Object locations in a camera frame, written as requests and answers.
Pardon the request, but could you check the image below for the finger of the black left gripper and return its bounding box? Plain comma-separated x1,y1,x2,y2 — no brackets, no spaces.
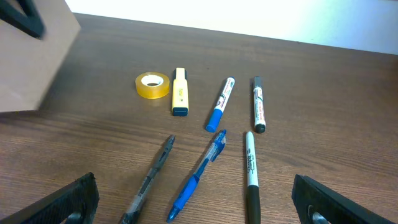
1,0,45,39

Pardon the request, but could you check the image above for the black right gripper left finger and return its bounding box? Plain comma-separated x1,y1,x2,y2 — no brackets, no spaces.
1,172,100,224

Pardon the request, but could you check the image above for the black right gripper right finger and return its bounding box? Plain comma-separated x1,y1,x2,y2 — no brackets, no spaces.
292,174,391,224

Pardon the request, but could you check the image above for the black clear ballpoint pen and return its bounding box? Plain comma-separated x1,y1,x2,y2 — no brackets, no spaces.
118,135,175,224

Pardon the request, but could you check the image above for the black Sharpie marker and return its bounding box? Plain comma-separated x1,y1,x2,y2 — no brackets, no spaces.
246,131,261,224

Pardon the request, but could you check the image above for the blue clear ballpoint pen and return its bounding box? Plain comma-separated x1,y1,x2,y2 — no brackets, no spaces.
166,129,227,223

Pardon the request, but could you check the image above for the black whiteboard marker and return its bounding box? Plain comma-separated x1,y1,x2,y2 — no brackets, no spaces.
253,76,266,133

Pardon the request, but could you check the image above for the blue whiteboard marker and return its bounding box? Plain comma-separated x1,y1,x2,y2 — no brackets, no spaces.
206,77,235,133

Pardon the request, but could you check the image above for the yellow tape roll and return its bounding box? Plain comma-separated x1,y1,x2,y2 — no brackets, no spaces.
135,72,170,100

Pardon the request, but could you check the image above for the yellow highlighter marker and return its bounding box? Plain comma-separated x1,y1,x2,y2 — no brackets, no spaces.
172,68,189,116

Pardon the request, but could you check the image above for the open brown cardboard box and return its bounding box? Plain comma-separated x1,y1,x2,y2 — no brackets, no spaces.
1,0,80,112

